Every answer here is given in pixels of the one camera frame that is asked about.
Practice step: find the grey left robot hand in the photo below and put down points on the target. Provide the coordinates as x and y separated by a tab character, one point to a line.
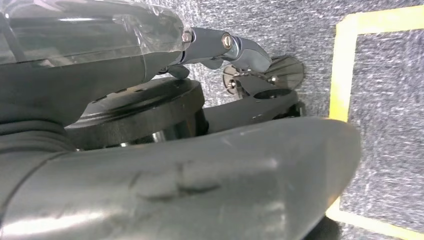
198	185

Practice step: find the left robot arm sleeve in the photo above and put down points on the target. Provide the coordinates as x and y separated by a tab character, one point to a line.
26	142

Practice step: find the yellow floor tape square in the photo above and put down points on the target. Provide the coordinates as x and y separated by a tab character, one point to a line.
341	66

